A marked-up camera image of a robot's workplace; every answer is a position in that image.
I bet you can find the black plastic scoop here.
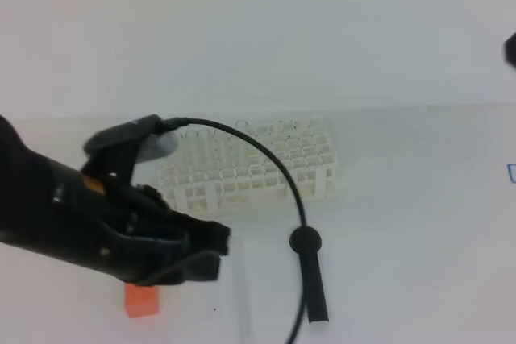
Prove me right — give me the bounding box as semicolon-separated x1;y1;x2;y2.
289;226;329;323

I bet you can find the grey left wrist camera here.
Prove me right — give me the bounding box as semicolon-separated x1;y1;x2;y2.
82;114;179;164

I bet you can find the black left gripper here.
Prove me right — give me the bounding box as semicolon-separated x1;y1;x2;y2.
52;163;231;286

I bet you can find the orange foam cube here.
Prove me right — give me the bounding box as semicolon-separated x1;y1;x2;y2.
124;284;160;318

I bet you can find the clear test tube in rack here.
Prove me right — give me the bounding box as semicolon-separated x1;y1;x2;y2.
235;119;249;130

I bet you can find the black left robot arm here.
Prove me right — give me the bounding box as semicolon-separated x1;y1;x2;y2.
1;115;231;286

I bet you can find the clear glass test tube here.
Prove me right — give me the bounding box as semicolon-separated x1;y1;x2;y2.
231;236;254;343

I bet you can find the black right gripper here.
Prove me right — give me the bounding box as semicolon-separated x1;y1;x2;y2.
503;33;516;67

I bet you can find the white plastic test tube rack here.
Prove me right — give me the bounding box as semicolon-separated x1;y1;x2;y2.
157;116;338;217

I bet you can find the blue outlined label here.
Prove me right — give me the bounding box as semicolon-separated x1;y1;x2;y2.
507;164;516;184

